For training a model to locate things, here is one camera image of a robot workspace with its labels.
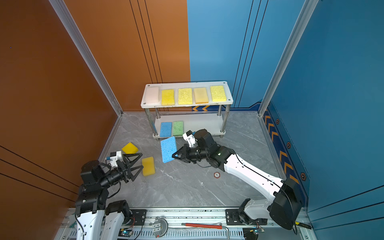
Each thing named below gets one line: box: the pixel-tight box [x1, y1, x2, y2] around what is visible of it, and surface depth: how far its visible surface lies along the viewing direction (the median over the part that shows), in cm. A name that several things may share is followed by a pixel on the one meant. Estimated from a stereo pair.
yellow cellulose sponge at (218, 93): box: [210, 85, 227, 102], surface depth 82 cm
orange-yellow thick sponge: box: [194, 87, 209, 104], surface depth 81 cm
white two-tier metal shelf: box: [140, 81, 234, 139], surface depth 84 cm
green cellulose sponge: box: [172, 121, 184, 136], surface depth 101 cm
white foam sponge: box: [144, 86, 159, 104], surface depth 81 cm
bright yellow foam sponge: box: [122, 142, 139, 154], surface depth 101 cm
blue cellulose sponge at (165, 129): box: [160, 122, 173, 138], surface depth 101 cm
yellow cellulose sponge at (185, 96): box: [178, 88, 193, 105], surface depth 81 cm
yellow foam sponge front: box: [161, 89, 175, 106], surface depth 80 cm
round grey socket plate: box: [152, 216, 169, 239], surface depth 68 cm
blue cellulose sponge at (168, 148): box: [160, 136, 177, 164], surface depth 72 cm
